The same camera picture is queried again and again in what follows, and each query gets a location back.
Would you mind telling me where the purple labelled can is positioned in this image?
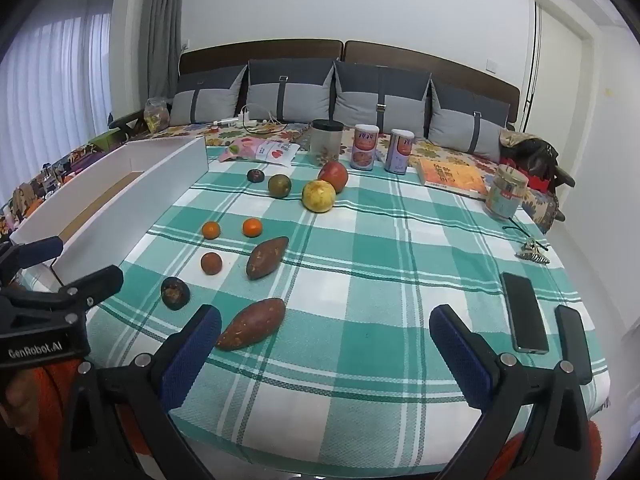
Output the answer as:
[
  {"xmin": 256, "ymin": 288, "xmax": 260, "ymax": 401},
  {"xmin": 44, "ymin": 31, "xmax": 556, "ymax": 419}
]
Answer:
[
  {"xmin": 351, "ymin": 124, "xmax": 379, "ymax": 172},
  {"xmin": 384, "ymin": 129, "xmax": 416, "ymax": 176}
]

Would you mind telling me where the black smartphone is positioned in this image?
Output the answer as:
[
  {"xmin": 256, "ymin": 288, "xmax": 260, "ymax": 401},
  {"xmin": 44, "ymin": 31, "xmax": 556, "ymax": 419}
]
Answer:
[{"xmin": 501, "ymin": 271, "xmax": 550, "ymax": 355}]

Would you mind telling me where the red apple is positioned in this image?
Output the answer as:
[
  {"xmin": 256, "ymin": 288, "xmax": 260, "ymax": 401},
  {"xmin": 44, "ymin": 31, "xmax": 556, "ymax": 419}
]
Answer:
[{"xmin": 318, "ymin": 161, "xmax": 350, "ymax": 194}]

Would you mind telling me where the brown wooden armrest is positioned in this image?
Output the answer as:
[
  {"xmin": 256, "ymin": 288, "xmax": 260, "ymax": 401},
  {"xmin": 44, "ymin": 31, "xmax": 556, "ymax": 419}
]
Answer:
[
  {"xmin": 109, "ymin": 110, "xmax": 151, "ymax": 141},
  {"xmin": 547, "ymin": 167, "xmax": 577, "ymax": 196}
]

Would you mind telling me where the thin black cord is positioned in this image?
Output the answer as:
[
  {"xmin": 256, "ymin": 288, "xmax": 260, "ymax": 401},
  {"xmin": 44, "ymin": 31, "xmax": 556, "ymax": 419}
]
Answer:
[{"xmin": 502, "ymin": 216, "xmax": 548, "ymax": 251}]

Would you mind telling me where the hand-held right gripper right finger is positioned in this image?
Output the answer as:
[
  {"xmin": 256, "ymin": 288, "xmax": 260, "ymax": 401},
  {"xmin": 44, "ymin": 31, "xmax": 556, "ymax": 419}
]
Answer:
[{"xmin": 428, "ymin": 304, "xmax": 593, "ymax": 480}]

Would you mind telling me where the yellow green round fruit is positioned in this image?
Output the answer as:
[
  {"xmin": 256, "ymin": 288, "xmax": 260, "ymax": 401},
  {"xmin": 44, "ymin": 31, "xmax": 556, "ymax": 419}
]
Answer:
[{"xmin": 301, "ymin": 179, "xmax": 337, "ymax": 213}]

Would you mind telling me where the white rectangular box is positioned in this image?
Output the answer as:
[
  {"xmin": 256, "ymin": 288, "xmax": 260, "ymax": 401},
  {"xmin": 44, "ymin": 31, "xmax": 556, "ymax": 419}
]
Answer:
[{"xmin": 9, "ymin": 136, "xmax": 208, "ymax": 301}]

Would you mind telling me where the grey curtain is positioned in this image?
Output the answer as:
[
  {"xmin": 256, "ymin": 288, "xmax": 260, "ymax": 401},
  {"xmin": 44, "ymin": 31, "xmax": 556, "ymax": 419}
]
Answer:
[{"xmin": 142, "ymin": 0, "xmax": 187, "ymax": 106}]

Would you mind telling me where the clear jar with black lid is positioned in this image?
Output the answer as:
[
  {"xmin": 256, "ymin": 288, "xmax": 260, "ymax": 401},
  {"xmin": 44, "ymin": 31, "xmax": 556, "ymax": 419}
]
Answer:
[{"xmin": 310, "ymin": 119, "xmax": 344, "ymax": 167}]

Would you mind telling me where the glass jar with printed label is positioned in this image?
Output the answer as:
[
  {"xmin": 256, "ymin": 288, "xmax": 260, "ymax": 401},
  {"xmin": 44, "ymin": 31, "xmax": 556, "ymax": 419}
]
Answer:
[{"xmin": 485, "ymin": 164, "xmax": 530, "ymax": 221}]

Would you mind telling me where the brown sofa backrest panel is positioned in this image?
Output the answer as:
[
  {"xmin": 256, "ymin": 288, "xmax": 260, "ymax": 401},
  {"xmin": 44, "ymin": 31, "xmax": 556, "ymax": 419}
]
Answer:
[
  {"xmin": 178, "ymin": 38, "xmax": 345, "ymax": 96},
  {"xmin": 345, "ymin": 40, "xmax": 521, "ymax": 126}
]

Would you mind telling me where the person's left hand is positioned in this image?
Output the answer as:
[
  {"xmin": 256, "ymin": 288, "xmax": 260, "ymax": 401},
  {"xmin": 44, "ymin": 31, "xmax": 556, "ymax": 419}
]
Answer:
[{"xmin": 0, "ymin": 370, "xmax": 46, "ymax": 428}]

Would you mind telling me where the white charging cable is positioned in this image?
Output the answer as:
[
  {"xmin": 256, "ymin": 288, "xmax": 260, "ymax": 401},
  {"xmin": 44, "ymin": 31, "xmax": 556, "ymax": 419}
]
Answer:
[{"xmin": 240, "ymin": 104, "xmax": 288, "ymax": 126}]

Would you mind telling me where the clear plastic bag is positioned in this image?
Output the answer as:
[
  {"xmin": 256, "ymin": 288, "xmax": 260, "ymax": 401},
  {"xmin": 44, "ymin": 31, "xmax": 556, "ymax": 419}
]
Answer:
[{"xmin": 144, "ymin": 97, "xmax": 172, "ymax": 133}]

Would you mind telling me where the pink snack bag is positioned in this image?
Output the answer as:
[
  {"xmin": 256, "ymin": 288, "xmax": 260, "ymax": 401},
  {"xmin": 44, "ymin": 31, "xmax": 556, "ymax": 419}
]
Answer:
[{"xmin": 219, "ymin": 136, "xmax": 301, "ymax": 167}]

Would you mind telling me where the dark bag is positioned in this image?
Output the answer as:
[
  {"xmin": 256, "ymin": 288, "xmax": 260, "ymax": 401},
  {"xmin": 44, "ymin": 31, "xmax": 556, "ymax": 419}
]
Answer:
[{"xmin": 500, "ymin": 130, "xmax": 561, "ymax": 193}]

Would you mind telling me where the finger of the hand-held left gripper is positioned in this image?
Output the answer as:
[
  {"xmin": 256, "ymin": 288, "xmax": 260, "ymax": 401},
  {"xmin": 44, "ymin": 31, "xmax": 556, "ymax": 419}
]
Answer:
[
  {"xmin": 0, "ymin": 237, "xmax": 64, "ymax": 283},
  {"xmin": 10, "ymin": 265, "xmax": 124, "ymax": 313}
]

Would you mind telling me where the reddish brown sweet potato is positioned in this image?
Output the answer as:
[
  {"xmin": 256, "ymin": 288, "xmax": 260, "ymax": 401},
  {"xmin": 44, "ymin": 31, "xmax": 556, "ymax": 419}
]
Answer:
[
  {"xmin": 215, "ymin": 297, "xmax": 287, "ymax": 351},
  {"xmin": 245, "ymin": 236, "xmax": 290, "ymax": 281}
]

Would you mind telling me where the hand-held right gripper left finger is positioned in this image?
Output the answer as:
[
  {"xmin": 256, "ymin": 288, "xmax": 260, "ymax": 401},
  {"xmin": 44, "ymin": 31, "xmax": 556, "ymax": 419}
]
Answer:
[{"xmin": 59, "ymin": 304, "xmax": 222, "ymax": 480}]

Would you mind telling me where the white door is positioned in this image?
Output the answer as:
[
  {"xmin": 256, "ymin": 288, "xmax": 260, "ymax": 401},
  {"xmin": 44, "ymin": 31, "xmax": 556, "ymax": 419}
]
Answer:
[{"xmin": 520, "ymin": 0, "xmax": 596, "ymax": 131}]

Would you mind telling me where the grey two-tone pillow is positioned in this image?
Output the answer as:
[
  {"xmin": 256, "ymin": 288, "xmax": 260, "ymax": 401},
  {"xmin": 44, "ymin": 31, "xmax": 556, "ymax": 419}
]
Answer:
[
  {"xmin": 427, "ymin": 78, "xmax": 512, "ymax": 163},
  {"xmin": 245, "ymin": 58, "xmax": 337, "ymax": 123},
  {"xmin": 170, "ymin": 64, "xmax": 249, "ymax": 126},
  {"xmin": 332, "ymin": 60, "xmax": 432, "ymax": 136}
]

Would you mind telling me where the orange book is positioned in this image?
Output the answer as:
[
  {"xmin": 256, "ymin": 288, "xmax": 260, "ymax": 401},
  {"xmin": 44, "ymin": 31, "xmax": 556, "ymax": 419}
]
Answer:
[{"xmin": 417, "ymin": 156, "xmax": 489, "ymax": 200}]

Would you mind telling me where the white sheer curtain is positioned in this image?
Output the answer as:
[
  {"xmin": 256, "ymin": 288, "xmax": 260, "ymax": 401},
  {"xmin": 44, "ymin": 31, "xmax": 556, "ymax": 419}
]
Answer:
[{"xmin": 0, "ymin": 0, "xmax": 113, "ymax": 161}]

